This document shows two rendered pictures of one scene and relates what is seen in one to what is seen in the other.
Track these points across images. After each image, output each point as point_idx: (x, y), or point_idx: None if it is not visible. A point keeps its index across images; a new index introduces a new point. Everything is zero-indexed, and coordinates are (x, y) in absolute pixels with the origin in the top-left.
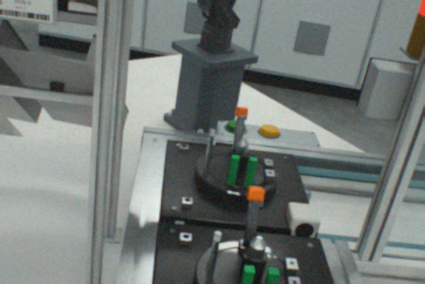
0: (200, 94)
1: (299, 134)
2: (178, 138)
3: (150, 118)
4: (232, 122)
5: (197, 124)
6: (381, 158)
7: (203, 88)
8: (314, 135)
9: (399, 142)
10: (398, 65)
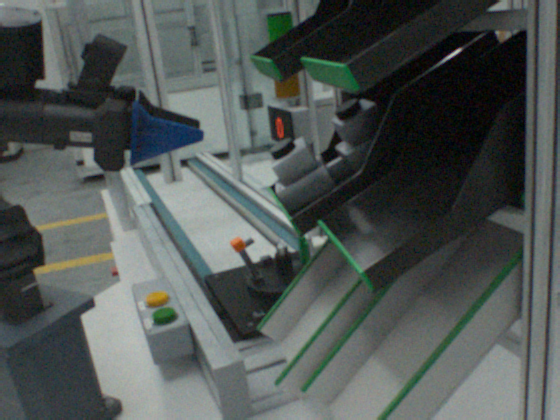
0: (87, 355)
1: (146, 288)
2: (222, 338)
3: None
4: (160, 315)
5: (99, 396)
6: (163, 252)
7: (85, 345)
8: (141, 282)
9: (317, 146)
10: (291, 108)
